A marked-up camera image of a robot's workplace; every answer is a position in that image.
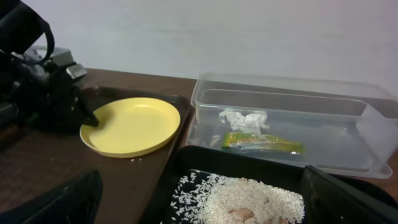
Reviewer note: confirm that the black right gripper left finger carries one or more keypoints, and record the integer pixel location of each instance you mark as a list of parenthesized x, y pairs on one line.
[(74, 201)]

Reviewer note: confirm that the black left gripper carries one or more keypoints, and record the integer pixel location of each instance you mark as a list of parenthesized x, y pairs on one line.
[(53, 105)]

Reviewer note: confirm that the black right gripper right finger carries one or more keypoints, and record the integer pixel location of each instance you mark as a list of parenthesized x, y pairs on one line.
[(332, 199)]

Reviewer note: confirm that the yellow plate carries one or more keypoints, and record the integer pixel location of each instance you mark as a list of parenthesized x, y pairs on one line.
[(132, 127)]

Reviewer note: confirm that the white tissue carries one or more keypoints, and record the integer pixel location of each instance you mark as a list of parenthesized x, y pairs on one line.
[(254, 122)]

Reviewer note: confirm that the green snack wrapper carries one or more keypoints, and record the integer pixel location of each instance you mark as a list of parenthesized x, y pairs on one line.
[(243, 142)]

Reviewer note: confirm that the rice and food scraps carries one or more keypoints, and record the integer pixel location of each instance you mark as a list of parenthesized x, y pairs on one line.
[(201, 197)]

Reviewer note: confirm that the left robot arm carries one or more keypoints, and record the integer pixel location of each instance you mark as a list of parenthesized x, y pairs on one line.
[(21, 28)]

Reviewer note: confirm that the black waste tray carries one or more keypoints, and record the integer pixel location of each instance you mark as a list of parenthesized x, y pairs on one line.
[(217, 162)]

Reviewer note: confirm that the dark brown serving tray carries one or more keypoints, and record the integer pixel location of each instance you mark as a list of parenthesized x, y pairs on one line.
[(37, 161)]

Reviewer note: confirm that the clear plastic bin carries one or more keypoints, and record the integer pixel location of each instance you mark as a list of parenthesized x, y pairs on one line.
[(347, 128)]

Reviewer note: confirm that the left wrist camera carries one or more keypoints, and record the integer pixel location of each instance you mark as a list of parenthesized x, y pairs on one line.
[(60, 56)]

